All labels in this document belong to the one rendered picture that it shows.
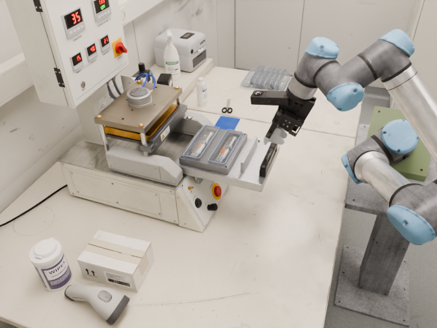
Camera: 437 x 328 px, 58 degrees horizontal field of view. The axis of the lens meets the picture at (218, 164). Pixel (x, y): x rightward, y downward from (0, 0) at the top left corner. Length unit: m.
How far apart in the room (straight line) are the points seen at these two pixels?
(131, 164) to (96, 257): 0.30
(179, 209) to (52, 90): 0.54
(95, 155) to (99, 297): 0.51
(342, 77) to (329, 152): 0.78
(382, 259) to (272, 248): 0.81
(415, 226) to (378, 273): 1.04
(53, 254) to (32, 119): 0.64
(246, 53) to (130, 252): 2.89
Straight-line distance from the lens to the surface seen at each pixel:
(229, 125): 1.85
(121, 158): 1.30
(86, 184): 1.48
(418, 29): 3.15
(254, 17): 3.71
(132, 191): 1.36
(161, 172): 1.24
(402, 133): 1.45
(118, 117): 1.28
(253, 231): 1.35
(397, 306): 2.20
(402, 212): 1.08
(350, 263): 2.28
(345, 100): 0.97
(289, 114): 1.13
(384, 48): 1.01
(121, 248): 1.23
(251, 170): 1.24
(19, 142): 1.65
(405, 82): 1.02
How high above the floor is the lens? 1.76
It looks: 39 degrees down
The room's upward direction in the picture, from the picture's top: 2 degrees counter-clockwise
